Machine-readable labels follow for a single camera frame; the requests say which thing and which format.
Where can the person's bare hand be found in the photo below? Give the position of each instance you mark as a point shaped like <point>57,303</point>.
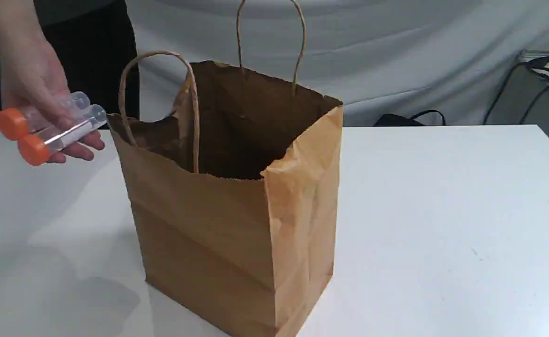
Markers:
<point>32,74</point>

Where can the orange-capped clear tube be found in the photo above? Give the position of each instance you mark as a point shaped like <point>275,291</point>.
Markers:
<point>37,148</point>
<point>16,123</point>

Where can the brown paper bag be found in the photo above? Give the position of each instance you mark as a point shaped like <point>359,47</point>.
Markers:
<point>234,195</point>

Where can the person's bare forearm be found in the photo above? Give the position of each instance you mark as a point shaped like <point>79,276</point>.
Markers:
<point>21,37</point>

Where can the person's dark clothed torso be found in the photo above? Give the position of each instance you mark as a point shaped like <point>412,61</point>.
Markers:
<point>94,40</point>

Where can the grey backdrop cloth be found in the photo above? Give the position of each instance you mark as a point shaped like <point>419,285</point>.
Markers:
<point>377,56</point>

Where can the black object behind table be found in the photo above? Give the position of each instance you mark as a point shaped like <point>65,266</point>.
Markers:
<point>392,120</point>

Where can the grey box right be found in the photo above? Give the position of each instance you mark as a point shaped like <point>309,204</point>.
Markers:
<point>523,96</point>

